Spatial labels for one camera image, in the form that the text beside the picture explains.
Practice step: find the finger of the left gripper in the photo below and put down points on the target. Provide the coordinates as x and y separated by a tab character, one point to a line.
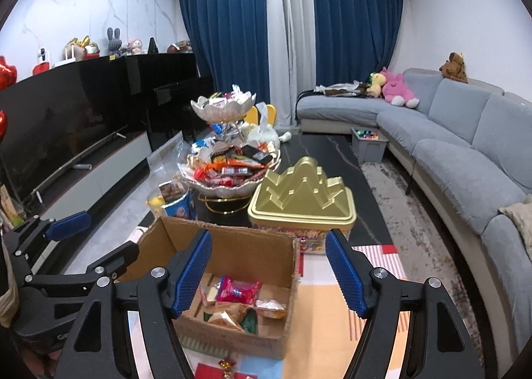
112	265
33	236

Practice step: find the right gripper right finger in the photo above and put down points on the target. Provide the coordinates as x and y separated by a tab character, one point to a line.
438	344

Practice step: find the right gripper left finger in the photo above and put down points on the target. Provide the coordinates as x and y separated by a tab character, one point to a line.
99	344

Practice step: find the red gold candy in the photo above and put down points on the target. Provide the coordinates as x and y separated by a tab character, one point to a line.
227	366

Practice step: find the pink snack packet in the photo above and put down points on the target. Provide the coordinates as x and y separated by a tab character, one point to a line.
231	290

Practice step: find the brown cardboard box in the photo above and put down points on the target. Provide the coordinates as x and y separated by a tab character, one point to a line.
244	254

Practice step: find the yellow bear figurine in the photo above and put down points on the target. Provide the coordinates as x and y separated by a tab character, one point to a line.
156	203

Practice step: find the white tv cabinet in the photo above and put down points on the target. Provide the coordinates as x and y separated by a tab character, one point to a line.
114	193

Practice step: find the clear jar of nuts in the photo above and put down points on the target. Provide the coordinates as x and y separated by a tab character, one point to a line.
177	200

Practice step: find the colourful patterned mat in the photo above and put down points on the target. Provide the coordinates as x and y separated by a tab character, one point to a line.
323	335

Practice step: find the clear bag of peanuts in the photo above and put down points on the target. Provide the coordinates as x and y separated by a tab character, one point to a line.
164	164

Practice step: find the black television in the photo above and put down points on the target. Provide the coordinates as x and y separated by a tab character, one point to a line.
56	115

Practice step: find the tiered shell snack tray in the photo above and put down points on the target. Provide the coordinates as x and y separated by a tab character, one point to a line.
226	167

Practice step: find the gold lidded tin box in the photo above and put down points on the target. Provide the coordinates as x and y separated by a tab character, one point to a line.
304	202

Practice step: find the grey sectional sofa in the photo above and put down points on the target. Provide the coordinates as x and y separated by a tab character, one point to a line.
468	148

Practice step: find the grey storage bin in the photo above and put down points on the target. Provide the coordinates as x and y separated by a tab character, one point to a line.
368	144

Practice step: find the grey bunny plush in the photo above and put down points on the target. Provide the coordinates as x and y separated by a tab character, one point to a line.
114	43

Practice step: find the pink plush toy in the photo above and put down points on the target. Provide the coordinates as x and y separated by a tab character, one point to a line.
396	92

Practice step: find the yellow plush toy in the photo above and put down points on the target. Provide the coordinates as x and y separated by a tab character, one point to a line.
375	84

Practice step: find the brown teddy bear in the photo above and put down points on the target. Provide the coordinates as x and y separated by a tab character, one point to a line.
454	68

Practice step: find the blue curtain left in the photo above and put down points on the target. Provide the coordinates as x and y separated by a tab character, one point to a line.
230	41

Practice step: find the blue curtain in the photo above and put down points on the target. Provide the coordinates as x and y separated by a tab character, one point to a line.
354	38
230	41

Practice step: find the white sheer curtain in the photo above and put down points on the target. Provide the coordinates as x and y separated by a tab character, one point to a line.
292	54

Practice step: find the blue curtain right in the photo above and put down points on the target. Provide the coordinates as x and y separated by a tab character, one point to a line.
354	38

